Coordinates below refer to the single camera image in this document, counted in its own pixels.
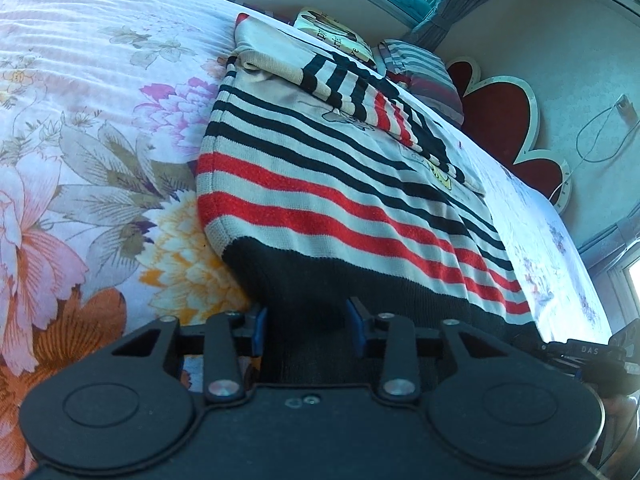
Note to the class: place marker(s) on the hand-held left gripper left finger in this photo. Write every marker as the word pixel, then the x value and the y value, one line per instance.
pixel 258 332

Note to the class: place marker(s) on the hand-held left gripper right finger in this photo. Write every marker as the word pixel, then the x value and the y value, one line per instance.
pixel 356 329

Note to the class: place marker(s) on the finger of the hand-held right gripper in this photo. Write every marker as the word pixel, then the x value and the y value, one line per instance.
pixel 549 349

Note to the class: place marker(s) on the striped knit sweater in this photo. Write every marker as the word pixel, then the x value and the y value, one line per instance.
pixel 340 185

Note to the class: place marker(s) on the red scalloped headboard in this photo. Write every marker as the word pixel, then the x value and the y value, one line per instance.
pixel 500 115

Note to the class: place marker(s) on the striped pillow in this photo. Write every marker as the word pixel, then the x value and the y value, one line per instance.
pixel 425 75

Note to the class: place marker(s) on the cartoon print pillow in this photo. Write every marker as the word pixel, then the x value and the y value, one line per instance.
pixel 330 32

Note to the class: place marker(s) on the grey-blue curtain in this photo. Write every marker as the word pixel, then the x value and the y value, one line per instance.
pixel 445 5

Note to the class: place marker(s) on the wall socket with charger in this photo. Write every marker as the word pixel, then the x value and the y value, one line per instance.
pixel 625 107

